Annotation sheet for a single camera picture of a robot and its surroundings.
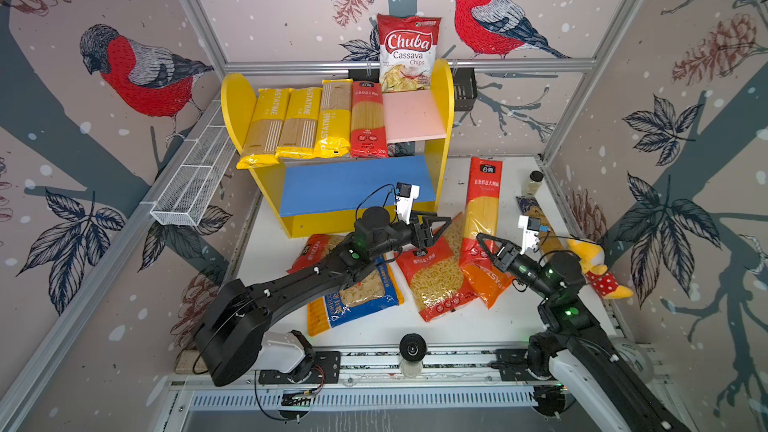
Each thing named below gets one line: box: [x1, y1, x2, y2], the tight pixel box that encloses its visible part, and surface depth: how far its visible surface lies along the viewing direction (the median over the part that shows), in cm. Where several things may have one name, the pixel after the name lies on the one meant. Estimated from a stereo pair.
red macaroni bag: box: [394, 212, 478, 322], surface depth 85 cm
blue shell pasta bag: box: [307, 254, 405, 336], surface depth 83 cm
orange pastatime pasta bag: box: [462, 264, 515, 310], surface depth 87 cm
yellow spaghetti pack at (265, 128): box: [236, 88, 292, 169], surface depth 71 cm
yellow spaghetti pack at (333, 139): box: [313, 79, 353, 159], surface depth 73 cm
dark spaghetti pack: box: [516, 195, 564, 259], surface depth 103 cm
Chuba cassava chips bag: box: [377, 13, 442, 93], surface depth 85 cm
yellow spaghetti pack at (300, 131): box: [276, 87, 322, 159], surface depth 73 cm
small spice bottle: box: [527, 170, 544, 196], surface depth 106 cm
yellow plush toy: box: [567, 239, 634, 300], surface depth 85 cm
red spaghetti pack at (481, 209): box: [460, 157, 503, 267], surface depth 75 cm
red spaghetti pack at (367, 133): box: [350, 81, 388, 159], surface depth 71 cm
